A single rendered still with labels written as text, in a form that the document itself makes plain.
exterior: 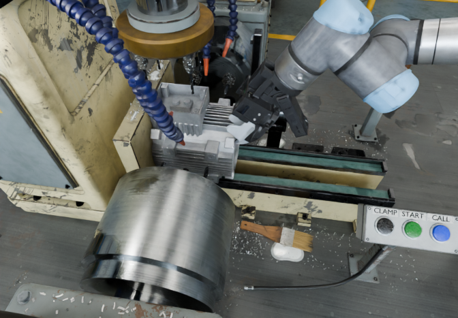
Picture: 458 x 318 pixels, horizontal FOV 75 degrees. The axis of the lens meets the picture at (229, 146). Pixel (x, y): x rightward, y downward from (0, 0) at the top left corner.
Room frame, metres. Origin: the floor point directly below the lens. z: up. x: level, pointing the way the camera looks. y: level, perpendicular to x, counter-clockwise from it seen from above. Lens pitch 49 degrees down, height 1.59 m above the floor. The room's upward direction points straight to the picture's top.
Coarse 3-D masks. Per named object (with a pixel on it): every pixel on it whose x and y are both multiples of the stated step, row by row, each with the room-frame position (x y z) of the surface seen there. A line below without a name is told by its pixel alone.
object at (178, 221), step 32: (128, 192) 0.28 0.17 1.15; (160, 192) 0.27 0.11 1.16; (192, 192) 0.28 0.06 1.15; (224, 192) 0.30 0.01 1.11; (128, 224) 0.21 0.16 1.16; (160, 224) 0.21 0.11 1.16; (192, 224) 0.22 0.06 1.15; (224, 224) 0.25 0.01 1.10; (96, 256) 0.17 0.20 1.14; (128, 256) 0.16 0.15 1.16; (160, 256) 0.16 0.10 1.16; (192, 256) 0.17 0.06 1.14; (224, 256) 0.19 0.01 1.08; (96, 288) 0.14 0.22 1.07; (128, 288) 0.13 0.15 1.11; (160, 288) 0.13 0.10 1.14; (192, 288) 0.13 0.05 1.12
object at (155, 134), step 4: (152, 132) 0.48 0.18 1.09; (156, 132) 0.48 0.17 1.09; (160, 132) 0.49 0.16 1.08; (152, 136) 0.48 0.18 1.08; (156, 136) 0.48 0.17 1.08; (160, 136) 0.48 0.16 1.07; (228, 140) 0.46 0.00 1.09; (232, 140) 0.45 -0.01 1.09; (224, 144) 0.45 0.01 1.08; (228, 144) 0.45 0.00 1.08; (232, 144) 0.45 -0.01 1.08; (232, 148) 0.44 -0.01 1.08; (232, 172) 0.45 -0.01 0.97; (232, 176) 0.45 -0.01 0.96
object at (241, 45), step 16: (224, 16) 0.91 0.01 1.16; (224, 32) 0.81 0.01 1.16; (240, 32) 0.84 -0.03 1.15; (240, 48) 0.76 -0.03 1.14; (176, 64) 0.76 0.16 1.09; (224, 64) 0.73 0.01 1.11; (240, 64) 0.73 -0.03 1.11; (176, 80) 0.76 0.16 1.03; (208, 80) 0.74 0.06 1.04; (224, 80) 0.71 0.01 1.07; (240, 80) 0.73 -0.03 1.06; (224, 96) 0.73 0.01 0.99
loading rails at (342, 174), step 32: (256, 160) 0.54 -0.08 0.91; (288, 160) 0.53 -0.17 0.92; (320, 160) 0.53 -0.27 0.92; (352, 160) 0.53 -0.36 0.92; (384, 160) 0.53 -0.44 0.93; (256, 192) 0.44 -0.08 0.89; (288, 192) 0.43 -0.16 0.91; (320, 192) 0.42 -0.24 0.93; (352, 192) 0.43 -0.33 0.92; (384, 192) 0.43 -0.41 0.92
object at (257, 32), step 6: (258, 30) 0.65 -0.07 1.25; (252, 36) 0.66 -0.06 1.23; (258, 36) 0.63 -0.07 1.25; (252, 42) 0.64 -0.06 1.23; (258, 42) 0.63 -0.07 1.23; (252, 48) 0.64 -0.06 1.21; (258, 48) 0.63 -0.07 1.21; (252, 54) 0.64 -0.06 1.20; (258, 54) 0.63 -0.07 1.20; (252, 60) 0.64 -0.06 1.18; (258, 60) 0.63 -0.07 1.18; (252, 66) 0.64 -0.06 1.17; (258, 66) 0.63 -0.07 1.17; (252, 72) 0.64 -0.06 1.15
